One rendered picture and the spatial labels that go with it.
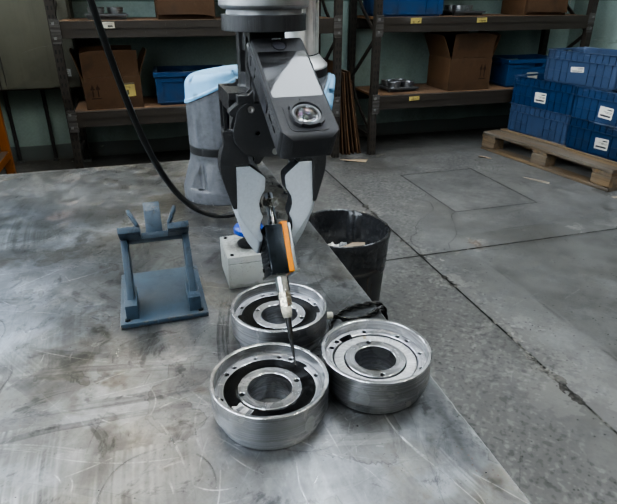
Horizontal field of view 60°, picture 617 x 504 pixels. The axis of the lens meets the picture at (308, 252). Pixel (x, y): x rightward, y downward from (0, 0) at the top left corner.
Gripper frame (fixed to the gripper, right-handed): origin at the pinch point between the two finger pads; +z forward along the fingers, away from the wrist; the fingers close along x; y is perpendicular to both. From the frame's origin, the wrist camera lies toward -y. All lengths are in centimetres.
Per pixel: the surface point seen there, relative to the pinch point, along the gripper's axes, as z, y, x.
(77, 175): 13, 73, 25
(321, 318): 9.2, -0.8, -4.5
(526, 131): 77, 308, -279
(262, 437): 11.0, -13.5, 4.8
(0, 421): 13.1, -2.6, 26.4
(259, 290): 9.7, 7.8, 0.3
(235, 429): 10.8, -12.2, 6.7
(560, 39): 17, 393, -369
